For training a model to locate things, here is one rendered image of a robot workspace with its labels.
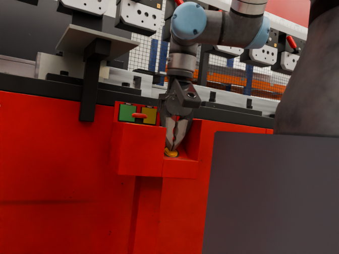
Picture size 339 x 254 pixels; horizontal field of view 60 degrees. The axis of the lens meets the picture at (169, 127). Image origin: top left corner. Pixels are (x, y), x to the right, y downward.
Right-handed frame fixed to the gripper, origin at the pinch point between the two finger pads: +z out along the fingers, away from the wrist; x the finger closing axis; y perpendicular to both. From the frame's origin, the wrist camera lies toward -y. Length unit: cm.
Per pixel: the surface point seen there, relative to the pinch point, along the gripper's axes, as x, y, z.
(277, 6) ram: -58, 43, -63
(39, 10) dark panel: 44, 82, -47
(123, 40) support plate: 15.5, 5.1, -25.8
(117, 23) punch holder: 14, 35, -37
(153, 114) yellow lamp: 3.8, 9.4, -7.7
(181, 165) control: -0.3, -6.8, 3.4
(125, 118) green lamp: 11.5, 9.2, -5.5
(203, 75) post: -62, 118, -37
